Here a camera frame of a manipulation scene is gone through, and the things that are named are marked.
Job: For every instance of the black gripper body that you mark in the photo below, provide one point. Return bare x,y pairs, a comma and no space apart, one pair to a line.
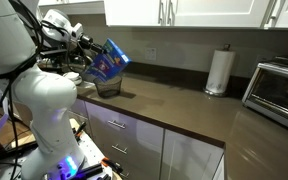
85,41

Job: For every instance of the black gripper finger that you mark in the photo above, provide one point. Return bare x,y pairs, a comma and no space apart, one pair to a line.
98,48

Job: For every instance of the blue snack box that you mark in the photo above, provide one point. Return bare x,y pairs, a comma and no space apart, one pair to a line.
109,63

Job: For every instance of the chrome sink faucet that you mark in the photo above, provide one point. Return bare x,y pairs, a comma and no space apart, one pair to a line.
80,61

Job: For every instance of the black countertop appliance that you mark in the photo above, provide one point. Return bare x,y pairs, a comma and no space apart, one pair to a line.
55,56

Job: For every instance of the white round dish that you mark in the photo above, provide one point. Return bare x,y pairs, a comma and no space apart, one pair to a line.
74,77

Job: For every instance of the black orange bar clamp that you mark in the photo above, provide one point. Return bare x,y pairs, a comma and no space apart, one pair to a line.
80,128
112,164

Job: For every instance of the grey lower drawer cabinet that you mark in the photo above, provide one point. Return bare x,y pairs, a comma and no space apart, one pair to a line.
134,140

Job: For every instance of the light wooden board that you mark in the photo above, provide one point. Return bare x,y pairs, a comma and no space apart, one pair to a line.
20,141

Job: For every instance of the white paper towel roll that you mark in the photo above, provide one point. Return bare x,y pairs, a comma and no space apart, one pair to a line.
220,70

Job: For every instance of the silver toaster oven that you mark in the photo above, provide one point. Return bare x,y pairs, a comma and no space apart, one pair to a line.
277,93

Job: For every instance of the white wall outlet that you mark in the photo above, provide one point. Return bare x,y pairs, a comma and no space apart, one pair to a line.
150,53

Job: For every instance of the white perforated base plate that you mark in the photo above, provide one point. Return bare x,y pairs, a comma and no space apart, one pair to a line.
92,146

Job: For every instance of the black mounting bracket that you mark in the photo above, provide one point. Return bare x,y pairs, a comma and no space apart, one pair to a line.
90,170

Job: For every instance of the white upper wall cabinets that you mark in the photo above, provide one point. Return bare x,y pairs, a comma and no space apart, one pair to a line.
217,11

